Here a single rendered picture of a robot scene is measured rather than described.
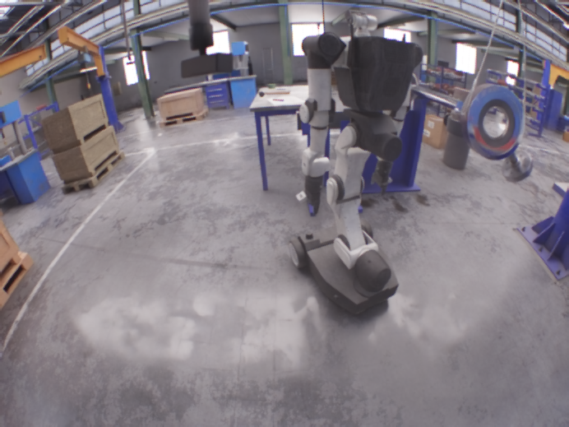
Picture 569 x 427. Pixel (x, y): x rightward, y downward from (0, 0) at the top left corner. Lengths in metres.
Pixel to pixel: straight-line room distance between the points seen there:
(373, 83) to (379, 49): 0.13
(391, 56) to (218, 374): 1.60
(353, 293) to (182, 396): 1.07
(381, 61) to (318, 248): 1.16
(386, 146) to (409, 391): 1.16
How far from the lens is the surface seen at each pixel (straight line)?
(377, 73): 0.93
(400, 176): 2.84
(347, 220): 1.40
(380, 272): 1.28
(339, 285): 1.41
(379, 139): 1.01
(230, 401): 1.35
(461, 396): 1.53
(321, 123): 1.01
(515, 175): 1.49
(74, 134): 4.25
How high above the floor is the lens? 1.28
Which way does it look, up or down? 35 degrees down
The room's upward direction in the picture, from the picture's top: 4 degrees counter-clockwise
